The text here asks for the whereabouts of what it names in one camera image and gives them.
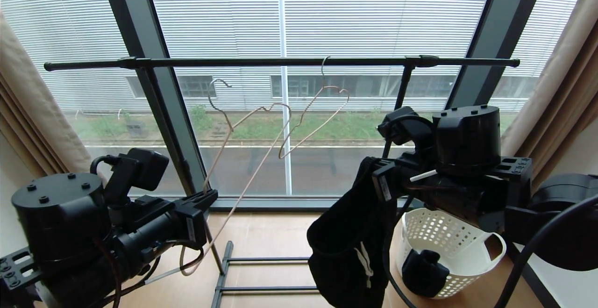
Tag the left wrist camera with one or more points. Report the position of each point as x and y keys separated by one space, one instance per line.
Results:
x=145 y=168

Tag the black garment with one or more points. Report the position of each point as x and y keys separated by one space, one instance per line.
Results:
x=423 y=273

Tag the black shorts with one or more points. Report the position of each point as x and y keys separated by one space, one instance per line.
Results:
x=345 y=233

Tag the beige curtain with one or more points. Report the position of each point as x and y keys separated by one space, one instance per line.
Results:
x=28 y=88
x=560 y=88

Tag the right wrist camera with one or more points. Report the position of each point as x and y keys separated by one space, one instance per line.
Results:
x=402 y=125

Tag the pink clothes hanger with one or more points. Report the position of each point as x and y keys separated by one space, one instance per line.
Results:
x=220 y=156
x=323 y=76

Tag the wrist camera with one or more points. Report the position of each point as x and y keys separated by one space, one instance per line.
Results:
x=402 y=125
x=145 y=168

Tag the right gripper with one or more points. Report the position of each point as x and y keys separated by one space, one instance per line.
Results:
x=458 y=198

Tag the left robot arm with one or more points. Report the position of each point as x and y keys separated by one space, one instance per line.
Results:
x=60 y=219

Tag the white laundry basket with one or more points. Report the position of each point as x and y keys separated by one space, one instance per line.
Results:
x=467 y=261

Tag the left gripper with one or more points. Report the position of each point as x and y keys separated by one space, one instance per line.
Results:
x=154 y=238

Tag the black clothes rack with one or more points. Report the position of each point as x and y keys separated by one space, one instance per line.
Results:
x=280 y=62

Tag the window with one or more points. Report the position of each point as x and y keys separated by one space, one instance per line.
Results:
x=373 y=18

